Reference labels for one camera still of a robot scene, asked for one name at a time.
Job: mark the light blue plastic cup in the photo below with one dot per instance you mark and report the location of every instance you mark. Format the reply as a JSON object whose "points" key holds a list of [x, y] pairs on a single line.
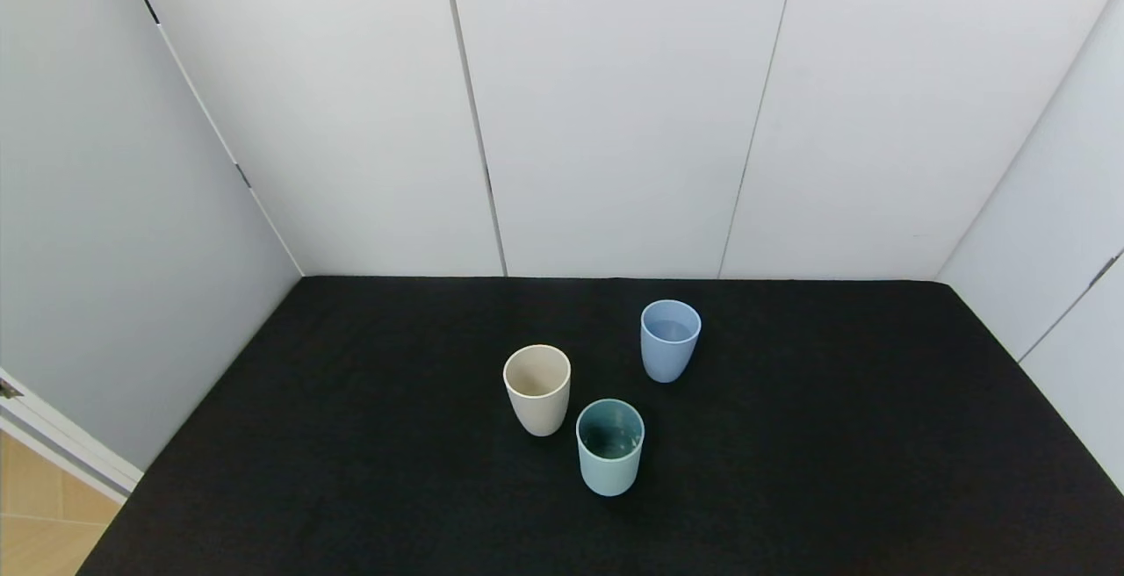
{"points": [[668, 361]]}

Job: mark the beige plastic cup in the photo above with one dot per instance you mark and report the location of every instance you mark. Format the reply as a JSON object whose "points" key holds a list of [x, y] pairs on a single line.
{"points": [[536, 409]]}

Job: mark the teal plastic cup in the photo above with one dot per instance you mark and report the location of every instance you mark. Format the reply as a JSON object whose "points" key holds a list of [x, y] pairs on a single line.
{"points": [[608, 475]]}

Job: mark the black table cloth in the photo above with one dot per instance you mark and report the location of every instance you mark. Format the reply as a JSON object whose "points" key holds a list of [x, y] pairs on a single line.
{"points": [[395, 435]]}

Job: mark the white partition base rail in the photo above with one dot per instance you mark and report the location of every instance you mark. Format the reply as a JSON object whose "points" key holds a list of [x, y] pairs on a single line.
{"points": [[70, 449]]}

